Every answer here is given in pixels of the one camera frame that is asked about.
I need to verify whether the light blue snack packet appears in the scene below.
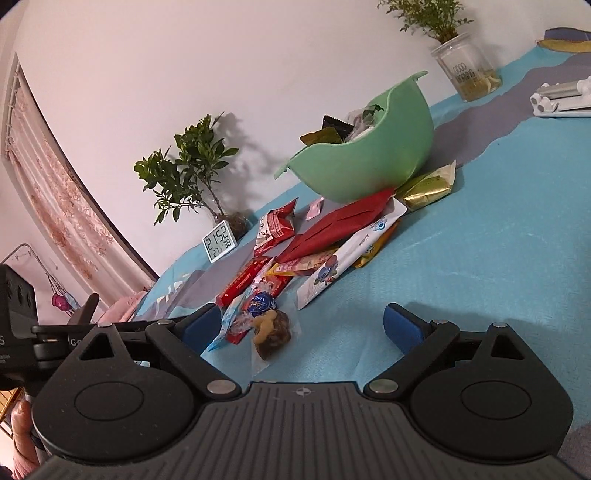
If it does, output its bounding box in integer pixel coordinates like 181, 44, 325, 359
205, 292, 252, 352

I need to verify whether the blue foil chocolate ball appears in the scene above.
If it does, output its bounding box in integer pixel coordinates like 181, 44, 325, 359
245, 291, 276, 317

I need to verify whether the nut date clear-wrapped snack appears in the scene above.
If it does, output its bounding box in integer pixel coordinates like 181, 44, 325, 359
252, 306, 301, 376

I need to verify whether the long red snack bar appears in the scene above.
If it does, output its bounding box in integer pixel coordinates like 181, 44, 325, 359
215, 256, 271, 309

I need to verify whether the red orange candy packet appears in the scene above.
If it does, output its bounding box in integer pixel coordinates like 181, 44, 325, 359
222, 276, 293, 344

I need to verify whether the white blue cartoon packet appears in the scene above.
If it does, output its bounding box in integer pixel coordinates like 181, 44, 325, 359
295, 197, 407, 310

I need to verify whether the long dark red packet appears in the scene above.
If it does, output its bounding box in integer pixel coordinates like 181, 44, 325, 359
276, 188, 394, 263

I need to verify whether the gold milk tea packet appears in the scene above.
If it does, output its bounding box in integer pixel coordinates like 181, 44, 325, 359
396, 161, 457, 211

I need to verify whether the person's left hand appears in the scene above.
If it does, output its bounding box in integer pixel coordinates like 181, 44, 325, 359
11, 400, 40, 479

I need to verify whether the white digital clock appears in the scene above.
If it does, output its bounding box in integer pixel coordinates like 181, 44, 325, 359
201, 220, 238, 263

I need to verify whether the pink floral curtain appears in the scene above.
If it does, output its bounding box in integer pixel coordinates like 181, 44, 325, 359
3, 57, 157, 323

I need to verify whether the red white snack bag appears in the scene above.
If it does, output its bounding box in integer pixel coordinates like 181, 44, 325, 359
253, 198, 297, 257

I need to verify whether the blue grey table cloth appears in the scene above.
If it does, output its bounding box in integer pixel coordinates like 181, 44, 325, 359
133, 44, 591, 467

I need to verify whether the leafy potted plant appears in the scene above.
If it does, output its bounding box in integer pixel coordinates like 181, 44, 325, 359
133, 114, 249, 240

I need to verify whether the small pink candy wrapper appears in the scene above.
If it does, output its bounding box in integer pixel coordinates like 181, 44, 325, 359
305, 197, 325, 221

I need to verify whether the green plastic bowl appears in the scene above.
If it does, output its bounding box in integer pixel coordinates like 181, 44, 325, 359
273, 70, 435, 204

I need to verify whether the thin plant in glass jar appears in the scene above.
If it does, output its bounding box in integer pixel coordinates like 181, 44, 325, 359
378, 0, 502, 102

